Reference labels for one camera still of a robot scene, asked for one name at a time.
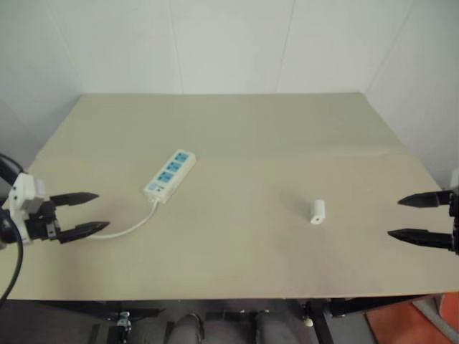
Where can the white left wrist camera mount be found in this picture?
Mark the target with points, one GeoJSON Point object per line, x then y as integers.
{"type": "Point", "coordinates": [22, 190]}

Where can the black table frame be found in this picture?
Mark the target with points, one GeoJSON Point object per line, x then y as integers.
{"type": "Point", "coordinates": [322, 315]}

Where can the silver metal clamp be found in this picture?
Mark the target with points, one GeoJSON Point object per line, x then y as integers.
{"type": "Point", "coordinates": [123, 318]}

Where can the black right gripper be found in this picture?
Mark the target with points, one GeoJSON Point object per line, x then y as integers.
{"type": "Point", "coordinates": [455, 222]}

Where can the white plug adapter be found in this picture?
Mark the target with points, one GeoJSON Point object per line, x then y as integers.
{"type": "Point", "coordinates": [317, 212]}

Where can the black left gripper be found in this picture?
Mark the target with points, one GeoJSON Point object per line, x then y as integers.
{"type": "Point", "coordinates": [35, 226]}

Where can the white power strip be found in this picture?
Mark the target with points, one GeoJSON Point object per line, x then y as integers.
{"type": "Point", "coordinates": [170, 175]}

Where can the white round table foot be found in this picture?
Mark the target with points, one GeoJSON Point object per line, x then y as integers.
{"type": "Point", "coordinates": [308, 322]}

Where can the orange floor object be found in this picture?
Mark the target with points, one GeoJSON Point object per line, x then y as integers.
{"type": "Point", "coordinates": [405, 324]}

